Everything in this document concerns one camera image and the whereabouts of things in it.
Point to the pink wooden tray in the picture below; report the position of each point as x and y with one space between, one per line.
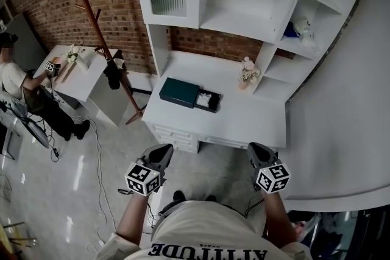
65 70

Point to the person's cream printed shirt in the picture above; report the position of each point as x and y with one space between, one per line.
210 228

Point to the small white desk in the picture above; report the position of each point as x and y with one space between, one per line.
91 79

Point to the pink vase with pale flowers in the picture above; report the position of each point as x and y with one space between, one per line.
249 71

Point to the person's black trousers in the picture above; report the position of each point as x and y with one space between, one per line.
166 210

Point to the black framed glass door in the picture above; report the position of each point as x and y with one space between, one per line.
365 237

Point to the person's left forearm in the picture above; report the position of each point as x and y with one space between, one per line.
132 219

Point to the black folded umbrella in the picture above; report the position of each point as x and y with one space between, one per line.
113 73

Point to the dark teal box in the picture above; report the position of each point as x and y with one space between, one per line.
178 91

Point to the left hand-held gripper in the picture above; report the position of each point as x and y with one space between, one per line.
141 179

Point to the brown wooden coat rack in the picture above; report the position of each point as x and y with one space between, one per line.
91 21

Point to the white drawer desk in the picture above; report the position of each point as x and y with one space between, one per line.
243 118

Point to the blue and white plush toy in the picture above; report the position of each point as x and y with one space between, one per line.
300 26

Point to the person's right forearm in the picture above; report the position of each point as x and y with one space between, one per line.
280 216

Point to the white power strip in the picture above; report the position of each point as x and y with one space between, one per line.
101 243

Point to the yellow round table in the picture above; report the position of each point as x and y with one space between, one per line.
4 237

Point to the grey cabinet panel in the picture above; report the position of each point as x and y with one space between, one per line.
27 39

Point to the person's left black shoe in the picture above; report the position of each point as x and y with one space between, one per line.
179 195

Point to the grey metal chair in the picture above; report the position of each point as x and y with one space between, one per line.
33 131

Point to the white vase with white flowers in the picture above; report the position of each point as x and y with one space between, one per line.
72 54

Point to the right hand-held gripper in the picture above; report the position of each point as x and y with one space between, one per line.
272 178

